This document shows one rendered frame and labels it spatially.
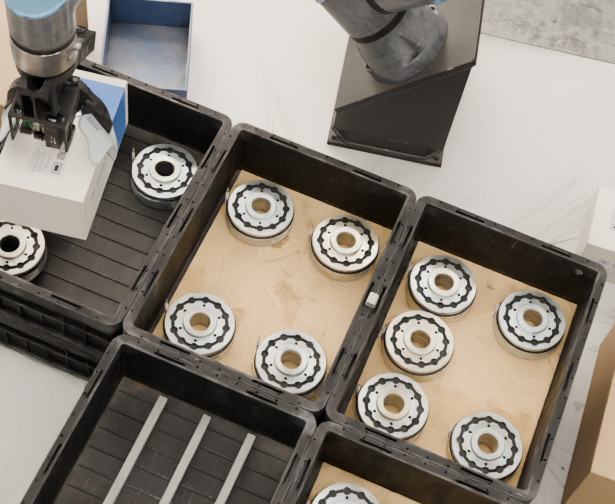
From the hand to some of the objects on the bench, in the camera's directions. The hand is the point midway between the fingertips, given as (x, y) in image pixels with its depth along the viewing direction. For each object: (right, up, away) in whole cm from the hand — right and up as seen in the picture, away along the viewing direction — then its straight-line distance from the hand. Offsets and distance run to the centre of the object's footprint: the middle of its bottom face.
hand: (61, 141), depth 163 cm
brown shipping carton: (+85, -45, +32) cm, 101 cm away
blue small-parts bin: (+4, +18, +59) cm, 62 cm away
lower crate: (-3, -16, +38) cm, 41 cm away
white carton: (+88, -16, +50) cm, 102 cm away
